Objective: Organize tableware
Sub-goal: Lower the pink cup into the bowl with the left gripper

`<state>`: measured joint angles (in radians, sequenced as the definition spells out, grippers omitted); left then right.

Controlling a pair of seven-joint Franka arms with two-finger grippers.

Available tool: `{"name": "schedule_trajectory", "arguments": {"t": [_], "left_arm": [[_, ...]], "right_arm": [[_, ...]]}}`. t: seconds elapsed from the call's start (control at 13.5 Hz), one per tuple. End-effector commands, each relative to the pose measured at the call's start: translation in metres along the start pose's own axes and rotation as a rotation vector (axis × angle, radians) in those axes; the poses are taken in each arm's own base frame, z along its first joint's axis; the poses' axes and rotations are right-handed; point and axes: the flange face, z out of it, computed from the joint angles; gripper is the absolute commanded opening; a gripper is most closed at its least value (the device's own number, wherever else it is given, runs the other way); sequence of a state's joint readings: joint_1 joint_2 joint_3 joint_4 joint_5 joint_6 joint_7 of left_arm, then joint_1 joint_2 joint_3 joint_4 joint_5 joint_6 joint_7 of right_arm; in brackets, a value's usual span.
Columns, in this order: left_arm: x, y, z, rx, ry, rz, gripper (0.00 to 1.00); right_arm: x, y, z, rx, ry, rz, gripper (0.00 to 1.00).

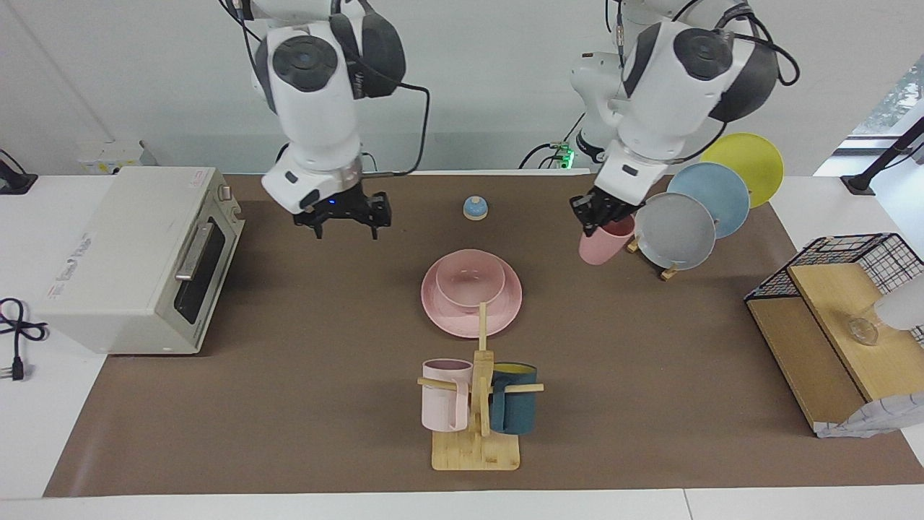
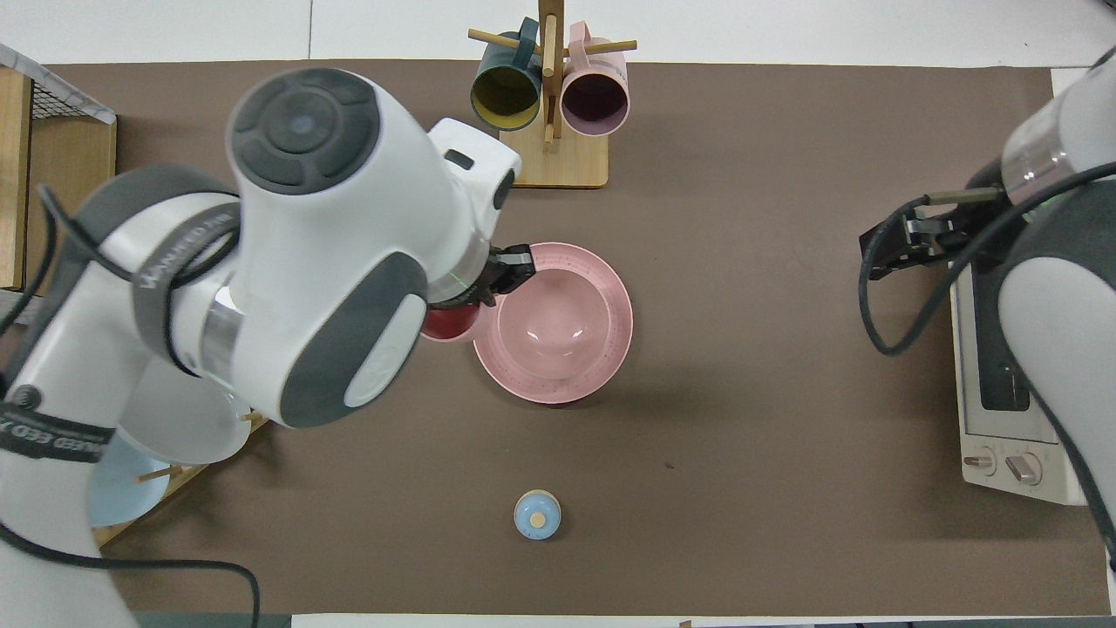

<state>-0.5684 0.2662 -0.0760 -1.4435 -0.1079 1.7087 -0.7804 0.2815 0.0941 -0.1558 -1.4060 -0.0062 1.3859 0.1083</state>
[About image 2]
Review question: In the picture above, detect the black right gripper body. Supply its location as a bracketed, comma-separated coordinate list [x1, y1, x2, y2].
[905, 188, 1012, 263]

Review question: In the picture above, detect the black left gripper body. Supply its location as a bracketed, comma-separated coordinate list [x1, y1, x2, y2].
[462, 246, 536, 308]

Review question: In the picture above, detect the pink bowl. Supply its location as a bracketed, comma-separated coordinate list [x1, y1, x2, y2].
[497, 266, 609, 382]

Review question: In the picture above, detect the pink cup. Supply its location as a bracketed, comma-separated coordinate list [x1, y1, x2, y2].
[421, 304, 482, 344]

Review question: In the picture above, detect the wooden mug tree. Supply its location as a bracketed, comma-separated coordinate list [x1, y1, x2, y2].
[468, 0, 638, 188]

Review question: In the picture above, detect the pink speckled plate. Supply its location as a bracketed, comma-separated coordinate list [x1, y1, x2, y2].
[472, 242, 634, 405]

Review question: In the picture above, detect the dark teal mug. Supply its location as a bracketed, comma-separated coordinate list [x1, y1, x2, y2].
[471, 17, 543, 132]

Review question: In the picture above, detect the pale pink mug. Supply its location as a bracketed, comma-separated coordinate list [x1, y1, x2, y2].
[561, 22, 630, 138]

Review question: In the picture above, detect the beige toaster oven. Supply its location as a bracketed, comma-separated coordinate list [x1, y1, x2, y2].
[949, 262, 1091, 507]

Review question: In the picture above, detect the brown table mat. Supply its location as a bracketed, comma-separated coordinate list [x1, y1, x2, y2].
[0, 59, 1113, 616]

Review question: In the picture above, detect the blue lid with wooden knob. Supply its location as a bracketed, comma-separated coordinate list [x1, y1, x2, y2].
[514, 489, 562, 541]

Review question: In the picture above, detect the grey plate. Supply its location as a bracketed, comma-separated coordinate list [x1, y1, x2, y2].
[118, 353, 249, 466]

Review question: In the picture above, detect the wooden plate rack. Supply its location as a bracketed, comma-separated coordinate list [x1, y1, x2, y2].
[92, 406, 274, 550]

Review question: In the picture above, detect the light blue plate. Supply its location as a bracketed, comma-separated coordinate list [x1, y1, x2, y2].
[87, 432, 171, 527]

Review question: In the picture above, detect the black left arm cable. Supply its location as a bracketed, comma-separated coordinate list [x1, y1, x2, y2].
[0, 183, 262, 628]

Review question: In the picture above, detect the black wire basket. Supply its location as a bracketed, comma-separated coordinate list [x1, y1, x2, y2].
[31, 74, 114, 123]

